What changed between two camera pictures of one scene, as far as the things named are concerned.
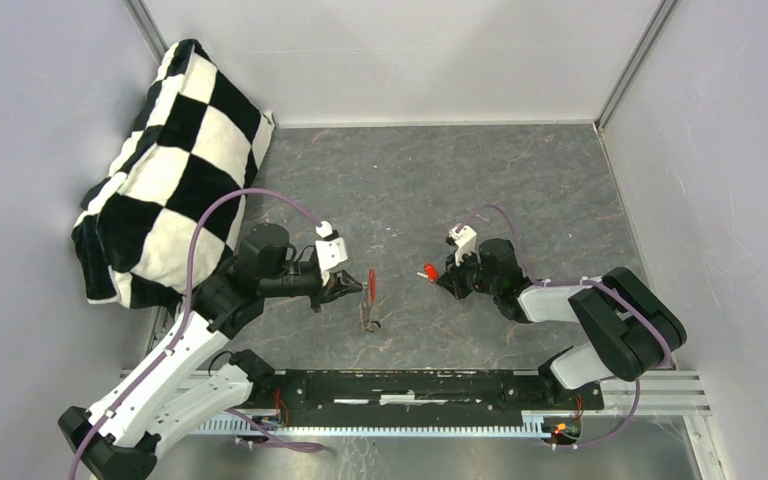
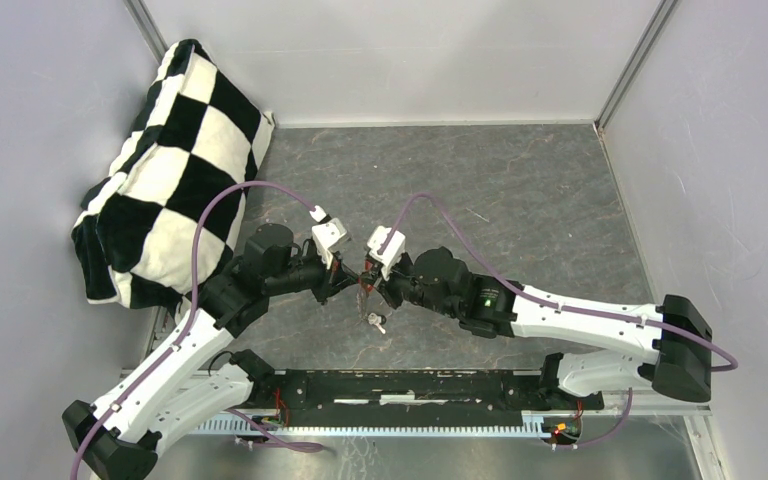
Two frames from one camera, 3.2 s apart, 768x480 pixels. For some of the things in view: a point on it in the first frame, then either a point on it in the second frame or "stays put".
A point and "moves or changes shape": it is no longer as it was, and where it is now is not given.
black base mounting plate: x=307 y=398 stays put
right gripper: x=451 y=279 -> x=386 y=288
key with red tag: x=430 y=273 moves or changes shape
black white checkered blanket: x=195 y=136 stays put
